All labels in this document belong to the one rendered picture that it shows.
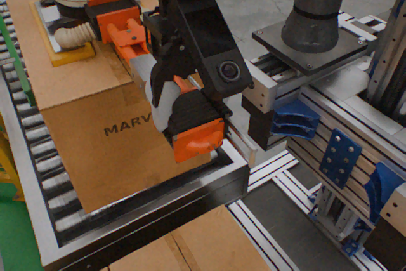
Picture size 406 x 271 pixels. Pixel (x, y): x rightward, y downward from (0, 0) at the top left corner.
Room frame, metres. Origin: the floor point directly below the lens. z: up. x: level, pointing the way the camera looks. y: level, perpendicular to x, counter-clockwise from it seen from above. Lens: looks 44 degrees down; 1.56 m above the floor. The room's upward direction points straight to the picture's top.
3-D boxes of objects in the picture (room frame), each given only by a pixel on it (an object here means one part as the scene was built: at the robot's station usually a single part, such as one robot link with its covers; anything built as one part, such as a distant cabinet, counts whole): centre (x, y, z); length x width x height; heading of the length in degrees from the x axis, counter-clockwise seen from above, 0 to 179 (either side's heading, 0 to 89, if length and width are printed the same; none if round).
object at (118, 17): (0.67, 0.18, 1.20); 0.10 x 0.08 x 0.06; 118
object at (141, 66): (0.48, 0.08, 1.20); 0.07 x 0.07 x 0.04; 28
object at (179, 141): (0.35, 0.02, 1.20); 0.08 x 0.07 x 0.05; 28
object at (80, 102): (0.88, 0.29, 0.87); 0.60 x 0.40 x 0.40; 28
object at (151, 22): (0.39, 0.02, 1.35); 0.09 x 0.08 x 0.12; 29
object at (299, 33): (0.85, -0.29, 1.09); 0.15 x 0.15 x 0.10
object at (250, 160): (0.43, 0.00, 1.20); 0.31 x 0.03 x 0.05; 30
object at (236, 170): (0.60, 0.14, 0.58); 0.70 x 0.03 x 0.06; 121
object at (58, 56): (0.84, 0.38, 1.09); 0.34 x 0.10 x 0.05; 28
